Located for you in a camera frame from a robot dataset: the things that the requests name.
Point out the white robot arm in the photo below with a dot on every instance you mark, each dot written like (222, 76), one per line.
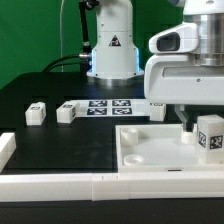
(115, 58)

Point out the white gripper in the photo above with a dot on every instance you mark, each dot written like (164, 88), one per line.
(173, 75)

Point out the white square tabletop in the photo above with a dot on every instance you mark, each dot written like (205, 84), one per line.
(159, 148)

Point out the white marker base plate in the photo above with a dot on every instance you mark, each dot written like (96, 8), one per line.
(113, 108)

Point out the white U-shaped fence wall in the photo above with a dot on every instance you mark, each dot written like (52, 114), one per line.
(96, 187)

